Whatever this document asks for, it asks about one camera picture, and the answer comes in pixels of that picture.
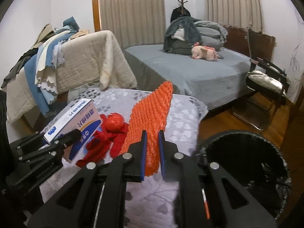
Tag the pink plush pig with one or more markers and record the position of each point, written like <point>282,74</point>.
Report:
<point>204,52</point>

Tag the black trash bin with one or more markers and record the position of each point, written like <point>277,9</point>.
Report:
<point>254,162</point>

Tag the right beige curtain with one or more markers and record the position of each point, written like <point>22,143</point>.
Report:
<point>246,14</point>

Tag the medicine box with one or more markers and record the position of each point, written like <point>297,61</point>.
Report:
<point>82,116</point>

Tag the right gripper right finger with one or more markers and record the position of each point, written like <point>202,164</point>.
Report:
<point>208,195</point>

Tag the red cloth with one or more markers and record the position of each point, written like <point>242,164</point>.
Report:
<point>102,142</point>

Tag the beige quilt on rack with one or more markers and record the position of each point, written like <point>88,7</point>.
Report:
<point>96,56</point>

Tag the blue and cream cloths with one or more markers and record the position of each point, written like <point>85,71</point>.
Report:
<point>40,63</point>

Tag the orange foam mesh sheet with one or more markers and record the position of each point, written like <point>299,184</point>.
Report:
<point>150,114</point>

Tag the coat rack with jacket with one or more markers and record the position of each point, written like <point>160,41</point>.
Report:
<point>180,11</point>

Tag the left beige curtain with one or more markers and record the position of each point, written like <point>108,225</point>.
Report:
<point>134,22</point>

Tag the grey bed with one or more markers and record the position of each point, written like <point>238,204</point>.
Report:
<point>214,83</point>

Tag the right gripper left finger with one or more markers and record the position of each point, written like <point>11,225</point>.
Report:
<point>95,196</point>

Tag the pile of grey blankets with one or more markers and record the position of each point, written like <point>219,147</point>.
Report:
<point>191,30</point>

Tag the black chair with cushion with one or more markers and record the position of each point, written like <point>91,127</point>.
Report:
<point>269,85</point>

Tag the beige curtain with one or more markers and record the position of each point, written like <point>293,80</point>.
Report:
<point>134,22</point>
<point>246,14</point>

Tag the wooden headboard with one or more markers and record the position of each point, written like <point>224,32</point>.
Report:
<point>250,43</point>

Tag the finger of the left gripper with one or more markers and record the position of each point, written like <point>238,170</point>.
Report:
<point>66,140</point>

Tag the red plastic ball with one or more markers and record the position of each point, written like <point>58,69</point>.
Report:
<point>114,122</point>

